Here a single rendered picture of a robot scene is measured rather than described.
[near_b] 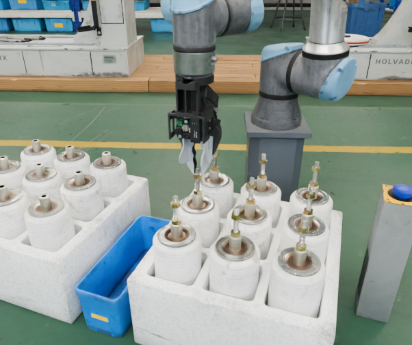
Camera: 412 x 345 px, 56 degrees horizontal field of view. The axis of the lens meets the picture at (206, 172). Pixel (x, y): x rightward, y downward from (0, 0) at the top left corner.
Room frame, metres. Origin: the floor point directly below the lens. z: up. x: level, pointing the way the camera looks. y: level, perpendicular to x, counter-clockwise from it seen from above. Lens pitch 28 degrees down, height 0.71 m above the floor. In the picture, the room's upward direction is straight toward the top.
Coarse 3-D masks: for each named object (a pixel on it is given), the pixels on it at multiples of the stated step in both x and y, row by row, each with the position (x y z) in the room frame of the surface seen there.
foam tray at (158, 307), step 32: (192, 192) 0.89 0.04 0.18; (224, 224) 0.75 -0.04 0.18; (128, 288) 0.56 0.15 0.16; (160, 288) 0.54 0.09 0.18; (192, 288) 0.54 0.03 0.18; (160, 320) 0.54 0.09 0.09; (192, 320) 0.52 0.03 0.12; (224, 320) 0.50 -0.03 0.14; (256, 320) 0.48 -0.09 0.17; (288, 320) 0.46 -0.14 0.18; (320, 320) 0.46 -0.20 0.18
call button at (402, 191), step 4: (396, 184) 0.67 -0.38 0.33; (400, 184) 0.67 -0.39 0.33; (392, 188) 0.66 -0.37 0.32; (396, 188) 0.66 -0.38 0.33; (400, 188) 0.66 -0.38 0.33; (404, 188) 0.66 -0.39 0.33; (408, 188) 0.66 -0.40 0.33; (396, 192) 0.65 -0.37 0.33; (400, 192) 0.64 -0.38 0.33; (404, 192) 0.64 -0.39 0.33; (408, 192) 0.64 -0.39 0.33; (400, 196) 0.64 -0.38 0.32; (404, 196) 0.64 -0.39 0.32; (408, 196) 0.64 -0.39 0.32
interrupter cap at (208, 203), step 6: (186, 198) 0.74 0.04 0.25; (192, 198) 0.74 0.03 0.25; (204, 198) 0.74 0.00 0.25; (210, 198) 0.74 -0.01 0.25; (186, 204) 0.72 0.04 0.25; (192, 204) 0.72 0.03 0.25; (204, 204) 0.72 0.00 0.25; (210, 204) 0.72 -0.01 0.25; (186, 210) 0.69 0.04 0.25; (192, 210) 0.69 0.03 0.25; (198, 210) 0.69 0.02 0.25; (204, 210) 0.69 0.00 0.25; (210, 210) 0.70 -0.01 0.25
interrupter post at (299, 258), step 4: (296, 252) 0.52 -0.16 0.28; (300, 252) 0.52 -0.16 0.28; (304, 252) 0.52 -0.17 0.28; (296, 256) 0.52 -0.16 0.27; (300, 256) 0.52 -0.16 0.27; (304, 256) 0.52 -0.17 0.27; (296, 260) 0.52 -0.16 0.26; (300, 260) 0.52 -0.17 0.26; (304, 260) 0.52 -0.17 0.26; (296, 264) 0.52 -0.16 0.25; (300, 264) 0.52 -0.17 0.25; (304, 264) 0.52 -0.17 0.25
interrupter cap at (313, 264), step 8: (288, 248) 0.56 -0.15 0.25; (280, 256) 0.54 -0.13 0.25; (288, 256) 0.54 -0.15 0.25; (312, 256) 0.54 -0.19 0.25; (280, 264) 0.52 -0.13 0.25; (288, 264) 0.52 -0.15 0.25; (312, 264) 0.52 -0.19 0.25; (320, 264) 0.52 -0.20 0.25; (288, 272) 0.50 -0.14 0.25; (296, 272) 0.50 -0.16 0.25; (304, 272) 0.50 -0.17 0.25; (312, 272) 0.50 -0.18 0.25
